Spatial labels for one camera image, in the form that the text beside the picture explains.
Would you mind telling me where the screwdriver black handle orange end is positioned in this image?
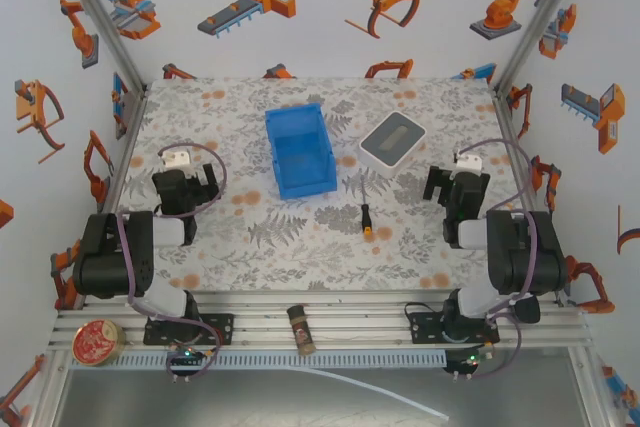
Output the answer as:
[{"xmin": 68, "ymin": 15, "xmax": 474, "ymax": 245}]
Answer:
[{"xmin": 358, "ymin": 177, "xmax": 375, "ymax": 239}]

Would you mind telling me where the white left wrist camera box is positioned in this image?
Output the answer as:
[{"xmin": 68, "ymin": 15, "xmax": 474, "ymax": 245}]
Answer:
[{"xmin": 158, "ymin": 146, "xmax": 194, "ymax": 172}]

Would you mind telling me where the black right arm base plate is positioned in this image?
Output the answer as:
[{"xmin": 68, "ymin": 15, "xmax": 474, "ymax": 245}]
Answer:
[{"xmin": 409, "ymin": 312, "xmax": 501, "ymax": 346}]

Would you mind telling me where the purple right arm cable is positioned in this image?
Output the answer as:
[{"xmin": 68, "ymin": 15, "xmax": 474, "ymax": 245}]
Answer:
[{"xmin": 457, "ymin": 138, "xmax": 539, "ymax": 379}]

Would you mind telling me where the aluminium rail table frame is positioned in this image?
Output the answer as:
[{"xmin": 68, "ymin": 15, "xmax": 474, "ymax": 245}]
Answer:
[{"xmin": 47, "ymin": 290, "xmax": 594, "ymax": 352}]

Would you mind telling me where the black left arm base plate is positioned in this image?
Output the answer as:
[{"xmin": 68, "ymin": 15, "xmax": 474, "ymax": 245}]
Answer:
[{"xmin": 143, "ymin": 312, "xmax": 236, "ymax": 347}]

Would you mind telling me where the round red gold tin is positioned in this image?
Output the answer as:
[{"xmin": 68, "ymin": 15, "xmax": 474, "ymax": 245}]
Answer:
[{"xmin": 71, "ymin": 319, "xmax": 127, "ymax": 368}]

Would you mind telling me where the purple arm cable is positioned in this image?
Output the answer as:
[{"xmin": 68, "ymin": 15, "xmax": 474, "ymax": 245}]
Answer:
[
  {"xmin": 115, "ymin": 143, "xmax": 229, "ymax": 384},
  {"xmin": 457, "ymin": 138, "xmax": 539, "ymax": 379}
]

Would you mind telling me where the white box grey top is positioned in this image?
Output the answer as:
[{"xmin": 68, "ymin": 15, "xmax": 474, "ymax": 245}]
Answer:
[{"xmin": 358, "ymin": 110, "xmax": 427, "ymax": 180}]

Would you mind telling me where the brown spice jar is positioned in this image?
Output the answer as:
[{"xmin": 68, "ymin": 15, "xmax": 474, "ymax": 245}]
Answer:
[{"xmin": 286, "ymin": 302, "xmax": 318, "ymax": 359}]

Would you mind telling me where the white thin plastic tube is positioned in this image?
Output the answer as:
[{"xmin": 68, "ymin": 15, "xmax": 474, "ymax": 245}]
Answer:
[{"xmin": 293, "ymin": 365, "xmax": 450, "ymax": 421}]

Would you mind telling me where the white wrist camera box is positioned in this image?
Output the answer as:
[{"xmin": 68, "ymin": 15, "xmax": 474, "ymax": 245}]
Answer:
[
  {"xmin": 158, "ymin": 146, "xmax": 194, "ymax": 172},
  {"xmin": 452, "ymin": 151, "xmax": 482, "ymax": 174}
]

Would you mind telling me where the floral patterned table mat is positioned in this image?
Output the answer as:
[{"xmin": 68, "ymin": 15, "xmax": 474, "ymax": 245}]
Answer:
[{"xmin": 82, "ymin": 77, "xmax": 566, "ymax": 294}]

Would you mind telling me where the grey slotted cable duct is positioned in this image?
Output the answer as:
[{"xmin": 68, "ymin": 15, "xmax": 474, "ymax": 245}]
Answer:
[{"xmin": 107, "ymin": 349, "xmax": 449, "ymax": 369}]

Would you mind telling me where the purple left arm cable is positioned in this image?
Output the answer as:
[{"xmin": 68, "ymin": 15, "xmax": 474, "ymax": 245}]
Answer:
[{"xmin": 115, "ymin": 143, "xmax": 229, "ymax": 384}]

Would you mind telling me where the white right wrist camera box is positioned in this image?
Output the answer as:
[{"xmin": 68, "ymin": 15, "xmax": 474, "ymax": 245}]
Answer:
[{"xmin": 452, "ymin": 151, "xmax": 482, "ymax": 174}]

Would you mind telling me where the aluminium frame post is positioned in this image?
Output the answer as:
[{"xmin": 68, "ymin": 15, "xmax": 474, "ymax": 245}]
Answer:
[
  {"xmin": 51, "ymin": 0, "xmax": 150, "ymax": 98},
  {"xmin": 490, "ymin": 0, "xmax": 595, "ymax": 96}
]

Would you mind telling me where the blue plastic bin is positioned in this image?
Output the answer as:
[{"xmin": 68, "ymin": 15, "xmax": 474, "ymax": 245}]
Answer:
[{"xmin": 264, "ymin": 102, "xmax": 338, "ymax": 201}]

